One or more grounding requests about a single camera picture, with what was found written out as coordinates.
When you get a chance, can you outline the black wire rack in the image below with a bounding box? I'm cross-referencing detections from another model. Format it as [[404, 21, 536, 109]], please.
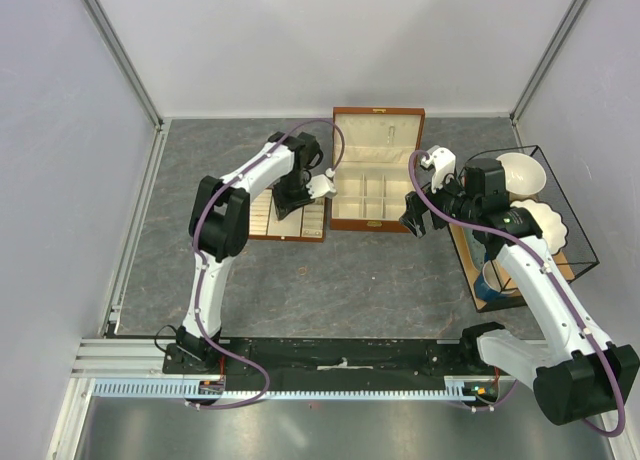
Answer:
[[449, 145, 599, 313]]

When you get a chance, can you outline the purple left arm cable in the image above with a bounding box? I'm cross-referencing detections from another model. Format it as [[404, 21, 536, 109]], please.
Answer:
[[189, 119, 347, 411]]

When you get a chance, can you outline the white scalloped dish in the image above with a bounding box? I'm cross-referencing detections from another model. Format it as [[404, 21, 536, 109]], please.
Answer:
[[520, 199, 568, 255]]

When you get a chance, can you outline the right aluminium frame post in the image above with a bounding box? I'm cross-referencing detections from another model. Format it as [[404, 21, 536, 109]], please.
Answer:
[[509, 0, 590, 127]]

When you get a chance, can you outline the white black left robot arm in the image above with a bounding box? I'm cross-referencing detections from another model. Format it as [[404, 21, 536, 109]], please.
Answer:
[[175, 132, 326, 373]]

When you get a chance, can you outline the light blue oblong plate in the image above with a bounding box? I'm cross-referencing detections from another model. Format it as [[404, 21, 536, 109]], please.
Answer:
[[463, 228, 488, 271]]

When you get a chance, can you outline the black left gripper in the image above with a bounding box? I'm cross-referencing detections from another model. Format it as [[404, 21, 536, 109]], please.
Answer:
[[272, 171, 315, 221]]

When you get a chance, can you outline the wooden rack base board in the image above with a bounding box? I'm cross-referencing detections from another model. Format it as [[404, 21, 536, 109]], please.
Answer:
[[444, 219, 576, 314]]

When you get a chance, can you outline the aluminium frame post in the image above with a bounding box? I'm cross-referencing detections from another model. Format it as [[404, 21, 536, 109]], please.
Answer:
[[509, 0, 590, 127], [81, 0, 164, 130]]

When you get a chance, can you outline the small brown jewelry tray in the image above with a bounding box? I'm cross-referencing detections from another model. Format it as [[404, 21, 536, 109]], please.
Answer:
[[249, 189, 326, 243]]

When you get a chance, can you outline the white bowl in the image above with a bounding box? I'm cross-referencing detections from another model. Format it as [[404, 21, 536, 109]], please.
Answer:
[[497, 152, 547, 198]]

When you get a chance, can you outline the light blue cable duct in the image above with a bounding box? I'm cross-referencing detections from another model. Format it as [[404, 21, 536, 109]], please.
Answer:
[[92, 375, 494, 401]]

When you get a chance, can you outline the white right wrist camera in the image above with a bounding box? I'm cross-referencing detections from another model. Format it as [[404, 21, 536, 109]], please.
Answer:
[[420, 145, 456, 193]]

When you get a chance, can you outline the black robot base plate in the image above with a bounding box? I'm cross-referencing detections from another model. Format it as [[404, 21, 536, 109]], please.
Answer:
[[162, 335, 521, 396]]

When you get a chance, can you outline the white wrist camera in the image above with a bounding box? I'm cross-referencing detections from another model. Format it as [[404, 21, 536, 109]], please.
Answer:
[[306, 168, 337, 200], [420, 145, 456, 193]]

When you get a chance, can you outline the left aluminium frame post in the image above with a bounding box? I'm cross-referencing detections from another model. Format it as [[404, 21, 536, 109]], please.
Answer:
[[81, 0, 164, 130]]

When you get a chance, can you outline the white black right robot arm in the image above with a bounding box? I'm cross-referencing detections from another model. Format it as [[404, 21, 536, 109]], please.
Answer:
[[400, 148, 639, 438]]

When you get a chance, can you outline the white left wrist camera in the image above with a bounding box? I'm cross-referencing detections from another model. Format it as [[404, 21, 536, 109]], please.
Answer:
[[306, 168, 337, 200]]

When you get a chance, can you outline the large brown jewelry box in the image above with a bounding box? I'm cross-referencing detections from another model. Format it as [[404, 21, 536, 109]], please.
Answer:
[[329, 107, 426, 233]]

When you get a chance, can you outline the blue cup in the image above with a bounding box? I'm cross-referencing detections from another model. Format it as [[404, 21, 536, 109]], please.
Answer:
[[473, 261, 502, 302]]

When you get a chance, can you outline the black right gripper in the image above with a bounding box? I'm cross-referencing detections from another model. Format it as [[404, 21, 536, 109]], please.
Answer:
[[399, 167, 480, 238]]

